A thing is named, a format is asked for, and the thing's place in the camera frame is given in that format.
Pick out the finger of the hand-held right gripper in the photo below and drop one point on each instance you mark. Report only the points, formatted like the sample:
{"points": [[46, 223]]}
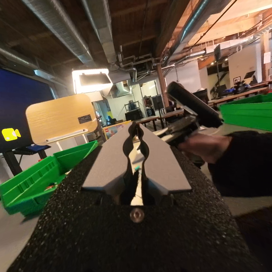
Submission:
{"points": [[161, 132], [165, 139]]}

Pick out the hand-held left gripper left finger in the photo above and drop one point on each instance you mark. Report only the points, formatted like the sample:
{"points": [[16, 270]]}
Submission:
{"points": [[106, 167]]}

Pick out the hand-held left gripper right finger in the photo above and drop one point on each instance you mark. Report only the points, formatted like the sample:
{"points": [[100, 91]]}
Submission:
{"points": [[167, 170]]}

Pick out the person's right forearm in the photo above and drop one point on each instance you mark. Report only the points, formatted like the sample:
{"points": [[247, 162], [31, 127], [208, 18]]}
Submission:
{"points": [[244, 165]]}

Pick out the colourful lego set box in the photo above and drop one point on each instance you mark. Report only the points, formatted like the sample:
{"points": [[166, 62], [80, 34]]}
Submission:
{"points": [[114, 130]]}

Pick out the person's right hand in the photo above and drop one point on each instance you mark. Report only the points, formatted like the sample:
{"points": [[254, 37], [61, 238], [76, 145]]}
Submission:
{"points": [[204, 146]]}

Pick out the long dark wooden table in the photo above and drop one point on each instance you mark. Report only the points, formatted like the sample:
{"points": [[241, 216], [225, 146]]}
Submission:
{"points": [[148, 118]]}

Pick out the wooden table black legs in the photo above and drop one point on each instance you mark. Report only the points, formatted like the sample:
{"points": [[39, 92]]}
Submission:
{"points": [[233, 96]]}

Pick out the metal vent hood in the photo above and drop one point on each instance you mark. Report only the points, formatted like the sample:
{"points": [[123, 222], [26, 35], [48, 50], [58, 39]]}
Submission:
{"points": [[121, 90]]}

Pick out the grey ceiling pipe cluster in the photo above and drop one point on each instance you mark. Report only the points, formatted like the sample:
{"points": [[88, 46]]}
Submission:
{"points": [[136, 63]]}

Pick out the green divided plastic bin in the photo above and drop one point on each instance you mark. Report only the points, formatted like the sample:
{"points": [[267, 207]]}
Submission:
{"points": [[31, 182]]}

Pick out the black monitor stand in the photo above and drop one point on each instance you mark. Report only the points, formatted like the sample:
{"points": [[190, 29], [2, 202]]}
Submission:
{"points": [[10, 163]]}

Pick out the dark monitor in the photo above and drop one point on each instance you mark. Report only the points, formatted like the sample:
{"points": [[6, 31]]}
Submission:
{"points": [[21, 106]]}

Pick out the wooden support post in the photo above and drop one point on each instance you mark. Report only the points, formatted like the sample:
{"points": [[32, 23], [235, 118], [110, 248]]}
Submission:
{"points": [[162, 82]]}

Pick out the black wall speaker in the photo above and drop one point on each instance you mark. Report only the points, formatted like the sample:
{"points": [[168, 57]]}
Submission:
{"points": [[217, 52]]}

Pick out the silver ventilation duct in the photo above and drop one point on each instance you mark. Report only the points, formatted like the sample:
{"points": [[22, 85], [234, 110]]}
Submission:
{"points": [[189, 27]]}

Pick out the wide silver ceiling duct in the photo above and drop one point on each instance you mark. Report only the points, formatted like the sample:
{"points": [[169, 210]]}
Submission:
{"points": [[59, 31], [99, 27]]}

